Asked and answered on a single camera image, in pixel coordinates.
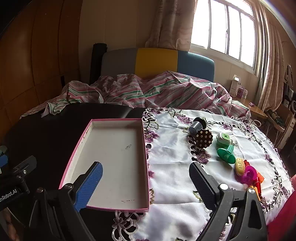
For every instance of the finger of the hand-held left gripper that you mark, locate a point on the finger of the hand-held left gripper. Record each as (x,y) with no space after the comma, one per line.
(25,165)
(2,160)

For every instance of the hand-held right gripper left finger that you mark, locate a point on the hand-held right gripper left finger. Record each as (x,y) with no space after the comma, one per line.
(90,183)

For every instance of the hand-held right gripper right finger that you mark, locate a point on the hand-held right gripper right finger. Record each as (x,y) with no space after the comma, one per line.
(202,185)

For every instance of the green spool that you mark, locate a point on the green spool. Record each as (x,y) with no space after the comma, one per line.
(225,154)

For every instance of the pink cardboard box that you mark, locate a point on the pink cardboard box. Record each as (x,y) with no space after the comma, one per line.
(115,150)

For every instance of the green white square toy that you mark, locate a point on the green white square toy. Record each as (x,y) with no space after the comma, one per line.
(223,139)

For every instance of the red metal cylinder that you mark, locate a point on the red metal cylinder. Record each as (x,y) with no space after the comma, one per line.
(257,188)

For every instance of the orange cube block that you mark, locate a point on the orange cube block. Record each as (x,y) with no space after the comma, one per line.
(260,178)

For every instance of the yellow oval toy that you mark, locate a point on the yellow oval toy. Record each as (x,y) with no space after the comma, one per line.
(240,166)

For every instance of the brown dotted ball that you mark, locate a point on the brown dotted ball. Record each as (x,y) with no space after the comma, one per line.
(203,138)

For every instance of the white embroidered floral tablecloth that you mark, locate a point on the white embroidered floral tablecloth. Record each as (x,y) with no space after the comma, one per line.
(173,148)

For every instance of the red puzzle piece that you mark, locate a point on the red puzzle piece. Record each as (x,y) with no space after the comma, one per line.
(247,162)

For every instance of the grey black capsule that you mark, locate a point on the grey black capsule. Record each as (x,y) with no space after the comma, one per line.
(194,127)

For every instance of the red cloth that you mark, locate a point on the red cloth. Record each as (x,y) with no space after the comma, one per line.
(284,215)

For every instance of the wooden desk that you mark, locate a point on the wooden desk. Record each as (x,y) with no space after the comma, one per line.
(252,107)

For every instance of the chair with metal legs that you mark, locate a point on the chair with metal legs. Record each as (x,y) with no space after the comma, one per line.
(277,125)

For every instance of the purple small box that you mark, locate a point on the purple small box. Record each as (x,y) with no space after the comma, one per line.
(241,92)

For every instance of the pink green striped blanket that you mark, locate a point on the pink green striped blanket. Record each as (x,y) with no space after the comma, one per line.
(161,90)

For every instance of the white carton box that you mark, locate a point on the white carton box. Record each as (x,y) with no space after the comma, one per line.
(234,87)

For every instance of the wooden wardrobe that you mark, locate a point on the wooden wardrobe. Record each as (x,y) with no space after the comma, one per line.
(46,46)

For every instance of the black rolled mat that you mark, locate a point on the black rolled mat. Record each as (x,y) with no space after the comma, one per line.
(97,60)

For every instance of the grey yellow blue headboard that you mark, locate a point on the grey yellow blue headboard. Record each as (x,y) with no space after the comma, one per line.
(157,60)

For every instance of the beige patterned curtain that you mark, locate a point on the beige patterned curtain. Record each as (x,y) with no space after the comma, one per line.
(270,69)
(171,23)

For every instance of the window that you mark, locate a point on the window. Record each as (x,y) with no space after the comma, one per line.
(233,34)

